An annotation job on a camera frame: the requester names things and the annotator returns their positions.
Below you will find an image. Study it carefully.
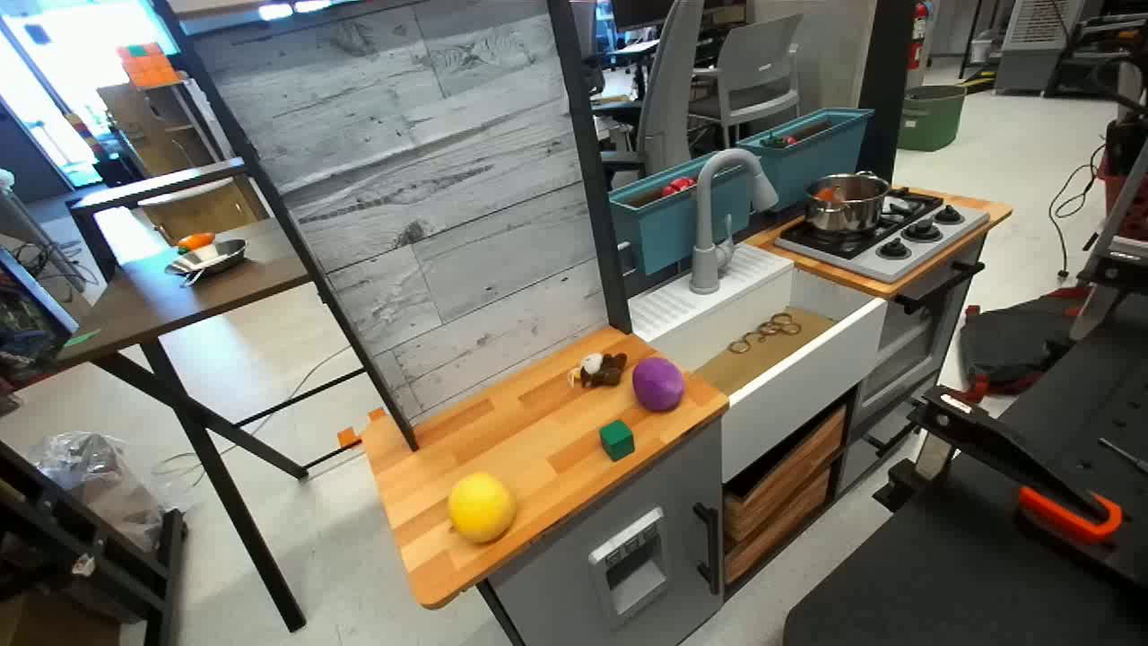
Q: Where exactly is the purple ball toy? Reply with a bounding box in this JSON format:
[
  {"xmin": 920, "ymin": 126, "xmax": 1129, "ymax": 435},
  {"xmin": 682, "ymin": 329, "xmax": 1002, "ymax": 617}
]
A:
[{"xmin": 629, "ymin": 356, "xmax": 688, "ymax": 416}]

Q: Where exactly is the small brown toy figure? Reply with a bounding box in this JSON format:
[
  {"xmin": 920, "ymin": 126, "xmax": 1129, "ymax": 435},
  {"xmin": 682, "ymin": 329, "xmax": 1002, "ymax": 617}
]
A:
[{"xmin": 569, "ymin": 347, "xmax": 630, "ymax": 391}]

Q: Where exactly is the green cube toy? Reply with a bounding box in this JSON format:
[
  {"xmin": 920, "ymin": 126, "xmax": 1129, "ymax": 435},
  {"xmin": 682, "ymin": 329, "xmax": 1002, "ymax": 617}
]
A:
[{"xmin": 597, "ymin": 416, "xmax": 639, "ymax": 464}]

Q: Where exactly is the toy kitchen unit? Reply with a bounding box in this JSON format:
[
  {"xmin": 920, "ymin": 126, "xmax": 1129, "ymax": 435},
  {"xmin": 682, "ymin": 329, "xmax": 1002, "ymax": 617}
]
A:
[{"xmin": 360, "ymin": 187, "xmax": 1015, "ymax": 646}]

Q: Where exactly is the grey toy faucet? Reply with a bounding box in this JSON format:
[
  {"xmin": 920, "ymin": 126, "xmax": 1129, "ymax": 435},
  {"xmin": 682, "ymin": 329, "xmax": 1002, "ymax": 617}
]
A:
[{"xmin": 685, "ymin": 142, "xmax": 783, "ymax": 299}]

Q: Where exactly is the yellow ball toy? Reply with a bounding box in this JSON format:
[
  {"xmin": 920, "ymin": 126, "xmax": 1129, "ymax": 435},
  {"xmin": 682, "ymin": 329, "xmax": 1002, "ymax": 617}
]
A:
[{"xmin": 444, "ymin": 471, "xmax": 519, "ymax": 548}]

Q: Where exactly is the teal plastic bin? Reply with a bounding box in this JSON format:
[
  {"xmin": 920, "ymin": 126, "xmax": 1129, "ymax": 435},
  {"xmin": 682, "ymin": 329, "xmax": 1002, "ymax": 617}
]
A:
[
  {"xmin": 738, "ymin": 105, "xmax": 879, "ymax": 216},
  {"xmin": 608, "ymin": 159, "xmax": 760, "ymax": 281}
]

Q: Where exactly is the grey wood-print backdrop panel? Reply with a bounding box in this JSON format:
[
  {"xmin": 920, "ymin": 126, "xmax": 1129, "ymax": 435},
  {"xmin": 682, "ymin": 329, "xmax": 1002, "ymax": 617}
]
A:
[{"xmin": 154, "ymin": 0, "xmax": 634, "ymax": 452}]

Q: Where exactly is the grey office chair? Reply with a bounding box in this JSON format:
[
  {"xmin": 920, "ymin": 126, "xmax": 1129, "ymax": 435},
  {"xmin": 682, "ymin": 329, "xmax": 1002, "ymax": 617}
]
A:
[{"xmin": 592, "ymin": 0, "xmax": 709, "ymax": 187}]

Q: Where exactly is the silver metal pot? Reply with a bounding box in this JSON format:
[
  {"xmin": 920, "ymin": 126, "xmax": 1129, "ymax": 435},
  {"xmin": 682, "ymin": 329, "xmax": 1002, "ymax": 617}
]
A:
[{"xmin": 803, "ymin": 167, "xmax": 892, "ymax": 237}]

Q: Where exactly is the light grey chair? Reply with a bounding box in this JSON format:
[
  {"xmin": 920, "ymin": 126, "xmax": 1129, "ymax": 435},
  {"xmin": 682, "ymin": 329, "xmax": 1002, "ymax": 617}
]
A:
[{"xmin": 691, "ymin": 12, "xmax": 807, "ymax": 153}]

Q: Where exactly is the small device with orange part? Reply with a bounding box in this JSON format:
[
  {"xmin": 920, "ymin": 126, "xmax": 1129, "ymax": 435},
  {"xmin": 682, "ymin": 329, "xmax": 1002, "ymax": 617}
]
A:
[{"xmin": 166, "ymin": 229, "xmax": 250, "ymax": 287}]

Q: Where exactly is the green bucket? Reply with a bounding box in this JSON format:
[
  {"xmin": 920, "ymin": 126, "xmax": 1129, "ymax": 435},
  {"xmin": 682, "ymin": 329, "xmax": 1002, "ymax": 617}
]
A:
[{"xmin": 896, "ymin": 81, "xmax": 968, "ymax": 153}]

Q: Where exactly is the dark brown folding table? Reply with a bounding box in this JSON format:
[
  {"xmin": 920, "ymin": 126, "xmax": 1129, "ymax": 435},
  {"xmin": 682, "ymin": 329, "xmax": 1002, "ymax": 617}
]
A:
[{"xmin": 0, "ymin": 159, "xmax": 370, "ymax": 635}]

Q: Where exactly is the cardboard box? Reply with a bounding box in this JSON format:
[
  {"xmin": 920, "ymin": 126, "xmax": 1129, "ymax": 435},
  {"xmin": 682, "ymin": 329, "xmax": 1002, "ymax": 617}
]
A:
[{"xmin": 97, "ymin": 80, "xmax": 269, "ymax": 245}]

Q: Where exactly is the orange and green sign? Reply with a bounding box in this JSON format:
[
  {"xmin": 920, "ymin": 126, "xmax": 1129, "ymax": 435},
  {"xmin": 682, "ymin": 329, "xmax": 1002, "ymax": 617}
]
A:
[{"xmin": 115, "ymin": 40, "xmax": 188, "ymax": 93}]

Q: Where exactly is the clear plastic bag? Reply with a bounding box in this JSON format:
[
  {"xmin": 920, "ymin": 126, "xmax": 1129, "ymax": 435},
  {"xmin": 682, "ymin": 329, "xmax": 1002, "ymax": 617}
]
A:
[{"xmin": 34, "ymin": 427, "xmax": 166, "ymax": 554}]

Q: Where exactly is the black low shelf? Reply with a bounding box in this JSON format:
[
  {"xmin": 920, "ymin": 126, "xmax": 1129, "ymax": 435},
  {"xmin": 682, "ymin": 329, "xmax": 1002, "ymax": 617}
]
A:
[{"xmin": 0, "ymin": 442, "xmax": 189, "ymax": 646}]

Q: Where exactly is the black clamp with orange handle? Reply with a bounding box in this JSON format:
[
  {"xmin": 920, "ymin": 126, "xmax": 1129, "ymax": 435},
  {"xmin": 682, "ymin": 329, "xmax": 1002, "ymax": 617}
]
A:
[{"xmin": 913, "ymin": 388, "xmax": 1129, "ymax": 548}]

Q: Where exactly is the white cable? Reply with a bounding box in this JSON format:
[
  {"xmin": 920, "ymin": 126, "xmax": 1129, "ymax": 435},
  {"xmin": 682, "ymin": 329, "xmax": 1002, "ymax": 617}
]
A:
[{"xmin": 1044, "ymin": 138, "xmax": 1110, "ymax": 258}]

